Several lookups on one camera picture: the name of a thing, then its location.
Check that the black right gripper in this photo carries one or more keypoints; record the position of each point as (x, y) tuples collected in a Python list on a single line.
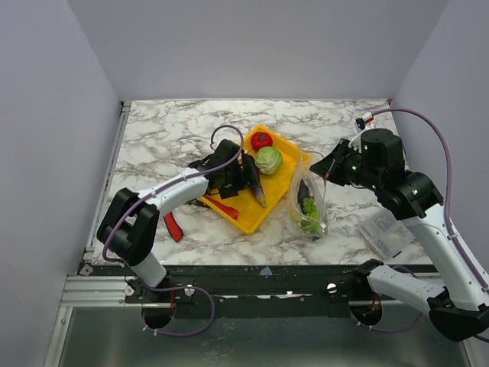
[(337, 163)]

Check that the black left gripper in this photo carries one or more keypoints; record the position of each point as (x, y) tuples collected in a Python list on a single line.
[(229, 191)]

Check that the purple eggplant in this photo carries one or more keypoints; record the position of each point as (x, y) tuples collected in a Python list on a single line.
[(256, 181)]

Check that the orange carrot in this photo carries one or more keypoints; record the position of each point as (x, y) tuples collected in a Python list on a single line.
[(229, 211)]

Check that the red tomato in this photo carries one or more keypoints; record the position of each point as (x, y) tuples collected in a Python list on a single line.
[(261, 140)]

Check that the dark purple round fruit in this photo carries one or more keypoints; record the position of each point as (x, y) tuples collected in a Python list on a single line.
[(303, 193)]

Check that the clear pink-dotted zip bag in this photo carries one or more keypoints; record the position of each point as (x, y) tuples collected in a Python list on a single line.
[(302, 172)]

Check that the green grape bunch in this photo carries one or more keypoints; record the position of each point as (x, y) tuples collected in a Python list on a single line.
[(309, 209)]

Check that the green celery stalk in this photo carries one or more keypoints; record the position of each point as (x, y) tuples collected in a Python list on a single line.
[(309, 226)]

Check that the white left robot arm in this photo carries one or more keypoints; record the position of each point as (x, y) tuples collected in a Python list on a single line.
[(129, 226)]

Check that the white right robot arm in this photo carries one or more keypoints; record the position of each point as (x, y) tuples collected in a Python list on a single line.
[(458, 308)]

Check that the yellow plastic tray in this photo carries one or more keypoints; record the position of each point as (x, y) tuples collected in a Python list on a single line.
[(251, 213)]

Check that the green cabbage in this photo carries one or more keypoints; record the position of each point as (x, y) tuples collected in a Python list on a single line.
[(268, 160)]

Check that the clear plastic packet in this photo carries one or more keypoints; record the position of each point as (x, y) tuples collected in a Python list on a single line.
[(386, 235)]

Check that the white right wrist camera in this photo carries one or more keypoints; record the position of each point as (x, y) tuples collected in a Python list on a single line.
[(363, 121)]

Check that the red black handled tool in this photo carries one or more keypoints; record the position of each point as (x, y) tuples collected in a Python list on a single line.
[(174, 230)]

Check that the black metal base rail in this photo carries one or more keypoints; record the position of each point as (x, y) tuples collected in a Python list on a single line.
[(255, 291)]

